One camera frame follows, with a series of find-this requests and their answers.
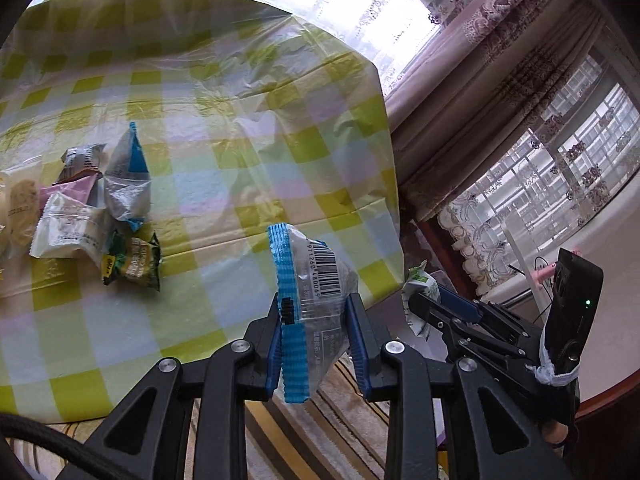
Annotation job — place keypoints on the white cloth tie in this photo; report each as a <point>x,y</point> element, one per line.
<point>555,376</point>

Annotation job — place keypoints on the long clear cracker packet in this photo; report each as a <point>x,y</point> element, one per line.
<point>20,205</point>

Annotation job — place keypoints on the blue edged clear snack packet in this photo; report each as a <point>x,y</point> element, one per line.
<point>320,280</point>

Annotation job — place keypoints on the pink handheld fan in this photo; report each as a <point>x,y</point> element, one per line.
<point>542,272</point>

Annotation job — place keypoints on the white lace curtain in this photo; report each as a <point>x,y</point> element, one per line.
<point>550,185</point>

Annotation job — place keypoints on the pink snack packet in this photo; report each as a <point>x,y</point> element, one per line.
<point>70,192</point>

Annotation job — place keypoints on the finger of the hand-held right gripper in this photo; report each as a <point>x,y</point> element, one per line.
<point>460,305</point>
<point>435,317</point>

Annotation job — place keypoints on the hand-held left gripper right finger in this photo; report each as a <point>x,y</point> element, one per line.
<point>356,340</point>

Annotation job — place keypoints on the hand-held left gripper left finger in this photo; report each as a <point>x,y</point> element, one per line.
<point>274,345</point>

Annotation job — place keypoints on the clear blue corner snack packet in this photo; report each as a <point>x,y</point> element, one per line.
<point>125,200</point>

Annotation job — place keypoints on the brown patterned curtain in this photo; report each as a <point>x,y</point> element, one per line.
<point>500,85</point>

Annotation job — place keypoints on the striped towel blanket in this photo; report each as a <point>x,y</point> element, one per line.
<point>320,410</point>

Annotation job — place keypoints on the sheer embroidered curtain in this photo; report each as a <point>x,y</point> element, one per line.
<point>325,10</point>

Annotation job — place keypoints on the grey snack packet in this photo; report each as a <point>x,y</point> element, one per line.
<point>80,160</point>

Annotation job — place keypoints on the green white snack packet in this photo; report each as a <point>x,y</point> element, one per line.
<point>417,287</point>

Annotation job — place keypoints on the brown wooden ledge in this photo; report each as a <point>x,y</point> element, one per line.
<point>610,395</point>

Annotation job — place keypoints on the green checked plastic tablecloth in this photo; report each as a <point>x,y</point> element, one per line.
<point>225,135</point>

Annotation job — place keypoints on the blue triangular snack packet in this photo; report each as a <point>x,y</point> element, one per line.
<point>131,157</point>

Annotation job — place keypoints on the person's right hand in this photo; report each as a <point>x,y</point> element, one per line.
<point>554,432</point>

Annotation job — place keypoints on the white cake packet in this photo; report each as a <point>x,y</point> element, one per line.
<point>65,230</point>

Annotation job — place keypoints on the dark green snack packet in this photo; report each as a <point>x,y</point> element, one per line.
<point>132,262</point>

